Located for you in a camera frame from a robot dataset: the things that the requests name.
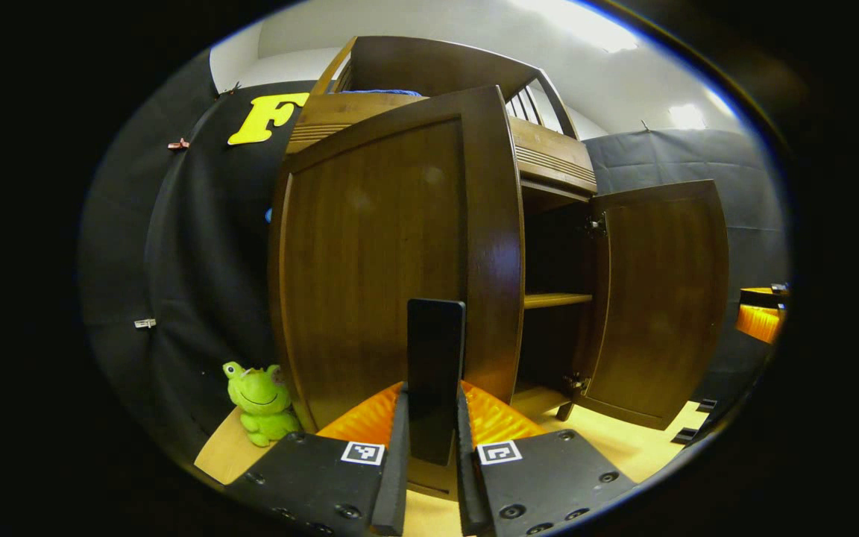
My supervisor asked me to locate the large ceiling light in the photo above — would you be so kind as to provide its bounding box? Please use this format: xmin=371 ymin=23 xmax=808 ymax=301
xmin=512 ymin=0 xmax=639 ymax=53

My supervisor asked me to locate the green frog plush toy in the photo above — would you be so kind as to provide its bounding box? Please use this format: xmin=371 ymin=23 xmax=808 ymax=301
xmin=222 ymin=361 xmax=302 ymax=448

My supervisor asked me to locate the wooden inner shelf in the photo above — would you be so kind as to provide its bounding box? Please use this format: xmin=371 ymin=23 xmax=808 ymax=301
xmin=523 ymin=292 xmax=594 ymax=310

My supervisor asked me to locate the black door handle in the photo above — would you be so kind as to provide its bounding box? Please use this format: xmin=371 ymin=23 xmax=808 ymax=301
xmin=407 ymin=298 xmax=468 ymax=467

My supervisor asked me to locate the wooden double-door shoe cabinet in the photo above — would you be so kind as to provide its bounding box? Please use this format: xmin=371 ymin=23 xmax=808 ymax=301
xmin=268 ymin=36 xmax=730 ymax=499

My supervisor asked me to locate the black backdrop cloth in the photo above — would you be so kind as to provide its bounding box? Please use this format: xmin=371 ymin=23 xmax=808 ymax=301
xmin=78 ymin=48 xmax=792 ymax=463

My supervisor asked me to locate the wooden cabinet door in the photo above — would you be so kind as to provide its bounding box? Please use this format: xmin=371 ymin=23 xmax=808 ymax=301
xmin=268 ymin=84 xmax=526 ymax=499
xmin=571 ymin=179 xmax=730 ymax=431

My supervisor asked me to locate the small ceiling light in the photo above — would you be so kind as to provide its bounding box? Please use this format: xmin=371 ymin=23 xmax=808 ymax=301
xmin=668 ymin=103 xmax=708 ymax=131

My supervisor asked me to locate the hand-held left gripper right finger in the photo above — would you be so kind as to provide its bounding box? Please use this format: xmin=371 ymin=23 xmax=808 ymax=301
xmin=453 ymin=380 xmax=638 ymax=537

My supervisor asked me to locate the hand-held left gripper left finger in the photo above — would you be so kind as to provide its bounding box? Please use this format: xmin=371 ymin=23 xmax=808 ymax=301
xmin=224 ymin=382 xmax=409 ymax=537

